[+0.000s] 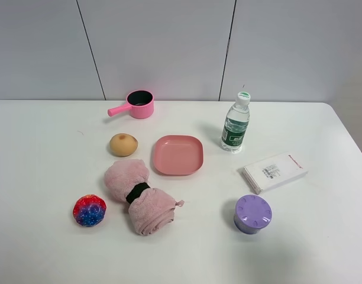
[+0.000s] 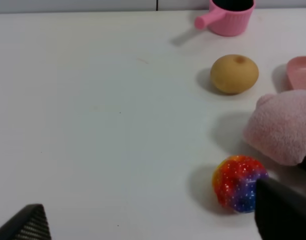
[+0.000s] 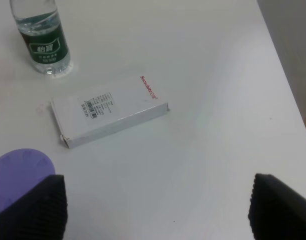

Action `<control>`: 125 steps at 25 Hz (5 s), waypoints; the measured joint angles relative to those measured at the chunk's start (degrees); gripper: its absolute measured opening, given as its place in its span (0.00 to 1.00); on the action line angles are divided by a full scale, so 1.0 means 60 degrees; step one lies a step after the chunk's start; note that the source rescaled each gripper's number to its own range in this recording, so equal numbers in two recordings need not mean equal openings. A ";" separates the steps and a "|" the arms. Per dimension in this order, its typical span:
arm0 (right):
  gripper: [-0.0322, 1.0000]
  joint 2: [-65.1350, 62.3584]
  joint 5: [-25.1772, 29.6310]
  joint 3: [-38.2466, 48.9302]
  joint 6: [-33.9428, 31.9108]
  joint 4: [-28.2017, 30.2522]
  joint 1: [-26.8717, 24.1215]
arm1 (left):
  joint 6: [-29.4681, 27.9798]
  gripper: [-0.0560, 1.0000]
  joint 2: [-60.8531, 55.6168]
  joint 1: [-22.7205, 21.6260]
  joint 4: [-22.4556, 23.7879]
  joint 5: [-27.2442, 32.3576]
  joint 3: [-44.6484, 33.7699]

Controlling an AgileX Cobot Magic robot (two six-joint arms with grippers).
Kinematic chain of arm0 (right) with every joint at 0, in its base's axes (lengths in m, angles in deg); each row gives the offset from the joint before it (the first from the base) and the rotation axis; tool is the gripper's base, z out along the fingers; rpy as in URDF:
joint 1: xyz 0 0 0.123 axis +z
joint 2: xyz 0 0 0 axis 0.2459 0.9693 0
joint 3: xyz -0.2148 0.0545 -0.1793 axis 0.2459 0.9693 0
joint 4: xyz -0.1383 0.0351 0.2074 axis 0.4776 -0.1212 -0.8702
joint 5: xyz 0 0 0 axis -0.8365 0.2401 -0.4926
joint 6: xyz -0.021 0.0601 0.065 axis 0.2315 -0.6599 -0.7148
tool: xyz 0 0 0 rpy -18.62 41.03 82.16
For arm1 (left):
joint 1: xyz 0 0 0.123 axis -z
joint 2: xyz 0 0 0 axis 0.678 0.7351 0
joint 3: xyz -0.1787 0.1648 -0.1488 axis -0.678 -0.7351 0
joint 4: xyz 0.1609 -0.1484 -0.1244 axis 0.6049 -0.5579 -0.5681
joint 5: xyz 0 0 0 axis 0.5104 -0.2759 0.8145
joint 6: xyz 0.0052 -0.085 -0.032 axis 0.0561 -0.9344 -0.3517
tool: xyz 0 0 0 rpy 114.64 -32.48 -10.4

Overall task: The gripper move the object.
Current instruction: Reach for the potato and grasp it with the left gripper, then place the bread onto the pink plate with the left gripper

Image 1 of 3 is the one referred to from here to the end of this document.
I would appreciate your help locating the white flat box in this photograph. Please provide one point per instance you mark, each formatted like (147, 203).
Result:
(273, 172)

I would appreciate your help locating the purple round lidded container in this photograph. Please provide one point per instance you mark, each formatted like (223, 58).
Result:
(252, 214)

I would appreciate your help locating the rolled pink towel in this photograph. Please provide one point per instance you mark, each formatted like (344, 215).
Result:
(153, 209)

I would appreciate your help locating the tan squishy bun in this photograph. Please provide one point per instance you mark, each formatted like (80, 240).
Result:
(123, 145)

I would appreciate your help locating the pink square plate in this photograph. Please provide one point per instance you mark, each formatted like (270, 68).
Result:
(177, 155)

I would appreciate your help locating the clear water bottle green label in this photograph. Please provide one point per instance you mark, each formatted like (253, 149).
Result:
(236, 123)

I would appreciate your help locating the black band on towel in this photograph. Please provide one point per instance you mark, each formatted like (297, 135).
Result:
(136, 192)

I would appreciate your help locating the red blue spiky ball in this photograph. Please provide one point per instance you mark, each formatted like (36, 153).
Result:
(89, 210)

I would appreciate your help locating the pink toy saucepan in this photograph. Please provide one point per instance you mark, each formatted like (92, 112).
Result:
(140, 105)

